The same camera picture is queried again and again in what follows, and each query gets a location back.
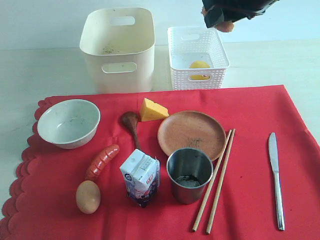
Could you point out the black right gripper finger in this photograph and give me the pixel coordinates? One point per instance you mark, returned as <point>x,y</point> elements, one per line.
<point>235,16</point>
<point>213,16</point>

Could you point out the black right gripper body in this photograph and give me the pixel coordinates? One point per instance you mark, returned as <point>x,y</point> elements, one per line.
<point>250,6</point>

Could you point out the fried breaded nugget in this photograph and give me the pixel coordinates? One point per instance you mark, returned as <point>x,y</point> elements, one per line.
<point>225,26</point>

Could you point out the yellow lemon with sticker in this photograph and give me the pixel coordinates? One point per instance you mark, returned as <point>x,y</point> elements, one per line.
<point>199,64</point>

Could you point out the yellow cheese wedge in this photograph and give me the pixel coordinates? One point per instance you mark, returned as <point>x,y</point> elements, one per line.
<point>151,111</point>

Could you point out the brown egg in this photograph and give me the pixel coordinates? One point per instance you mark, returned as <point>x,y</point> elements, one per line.
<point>88,197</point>

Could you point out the white perforated plastic basket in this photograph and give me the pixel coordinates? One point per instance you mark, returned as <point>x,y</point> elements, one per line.
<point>197,58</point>

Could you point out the cream plastic bin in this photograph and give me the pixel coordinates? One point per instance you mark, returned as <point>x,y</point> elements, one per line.
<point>118,45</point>

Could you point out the brown wooden plate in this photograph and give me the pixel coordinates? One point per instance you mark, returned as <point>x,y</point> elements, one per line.
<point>192,129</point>

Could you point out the wooden chopstick right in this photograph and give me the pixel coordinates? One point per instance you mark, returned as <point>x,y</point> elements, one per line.
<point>220,182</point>

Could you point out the wooden chopstick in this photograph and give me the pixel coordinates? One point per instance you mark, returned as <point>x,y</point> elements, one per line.
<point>210,185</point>
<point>220,182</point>

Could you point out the dark wooden spoon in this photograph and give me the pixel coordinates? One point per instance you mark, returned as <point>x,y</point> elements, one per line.
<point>130,121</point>

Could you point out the stainless steel table knife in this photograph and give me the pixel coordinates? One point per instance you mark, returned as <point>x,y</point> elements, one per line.
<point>274,161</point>

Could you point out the red scalloped tablecloth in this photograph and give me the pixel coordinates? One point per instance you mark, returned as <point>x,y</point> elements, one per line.
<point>43,198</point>

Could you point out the wooden chopstick left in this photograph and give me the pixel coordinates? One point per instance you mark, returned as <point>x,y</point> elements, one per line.
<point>210,185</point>

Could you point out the stainless steel cup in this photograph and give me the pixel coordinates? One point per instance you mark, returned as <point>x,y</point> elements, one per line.
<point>189,170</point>

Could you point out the small milk carton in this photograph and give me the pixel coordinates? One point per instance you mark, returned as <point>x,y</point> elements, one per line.
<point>141,174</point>

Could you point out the white ceramic bowl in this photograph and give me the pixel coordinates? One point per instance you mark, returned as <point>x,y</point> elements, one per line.
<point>69,124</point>

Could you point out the red toy sausage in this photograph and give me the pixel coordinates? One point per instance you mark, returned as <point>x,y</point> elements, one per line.
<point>100,161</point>

